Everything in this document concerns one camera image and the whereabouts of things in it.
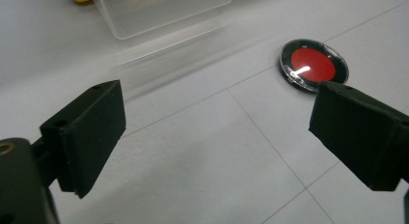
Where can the clear plastic box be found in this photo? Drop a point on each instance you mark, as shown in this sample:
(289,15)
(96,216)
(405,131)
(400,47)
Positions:
(160,11)

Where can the round red blush compact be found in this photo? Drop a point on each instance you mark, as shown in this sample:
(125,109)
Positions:
(311,65)

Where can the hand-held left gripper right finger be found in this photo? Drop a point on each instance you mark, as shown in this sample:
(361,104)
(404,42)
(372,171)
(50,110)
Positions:
(360,134)

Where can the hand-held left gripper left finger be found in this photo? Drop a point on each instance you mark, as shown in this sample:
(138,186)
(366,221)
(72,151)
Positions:
(87,134)

